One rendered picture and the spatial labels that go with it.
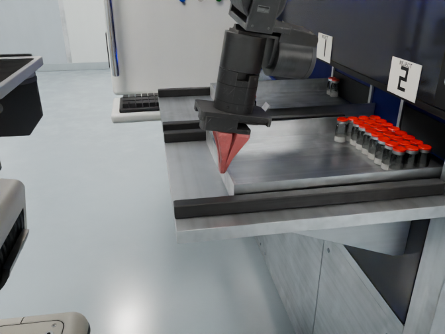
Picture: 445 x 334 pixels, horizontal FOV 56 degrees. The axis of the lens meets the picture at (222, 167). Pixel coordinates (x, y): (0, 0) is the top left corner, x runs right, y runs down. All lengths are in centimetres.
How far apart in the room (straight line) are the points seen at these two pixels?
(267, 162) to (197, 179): 13
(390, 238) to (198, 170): 35
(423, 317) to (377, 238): 15
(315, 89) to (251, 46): 68
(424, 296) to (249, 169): 35
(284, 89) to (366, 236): 57
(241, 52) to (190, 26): 92
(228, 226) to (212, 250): 145
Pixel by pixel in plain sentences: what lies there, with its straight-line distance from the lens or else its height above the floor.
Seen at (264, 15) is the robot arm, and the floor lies 113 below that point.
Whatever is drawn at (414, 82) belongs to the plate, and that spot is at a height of 102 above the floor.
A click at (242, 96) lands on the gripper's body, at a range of 57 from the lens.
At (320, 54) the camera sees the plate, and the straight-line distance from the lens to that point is 109.
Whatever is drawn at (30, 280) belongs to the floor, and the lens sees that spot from 201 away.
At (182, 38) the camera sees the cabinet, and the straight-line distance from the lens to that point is 147.
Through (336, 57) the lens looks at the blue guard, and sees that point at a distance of 101.
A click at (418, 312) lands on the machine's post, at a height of 66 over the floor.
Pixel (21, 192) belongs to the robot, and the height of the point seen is 78.
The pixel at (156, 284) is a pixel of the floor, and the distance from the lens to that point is 184.
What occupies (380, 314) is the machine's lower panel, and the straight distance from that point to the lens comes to 94.
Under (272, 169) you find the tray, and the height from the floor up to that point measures 88.
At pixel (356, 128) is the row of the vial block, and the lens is 82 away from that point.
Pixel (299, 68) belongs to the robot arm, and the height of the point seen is 106.
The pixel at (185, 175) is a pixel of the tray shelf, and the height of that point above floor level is 88.
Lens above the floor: 118
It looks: 25 degrees down
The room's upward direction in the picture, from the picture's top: straight up
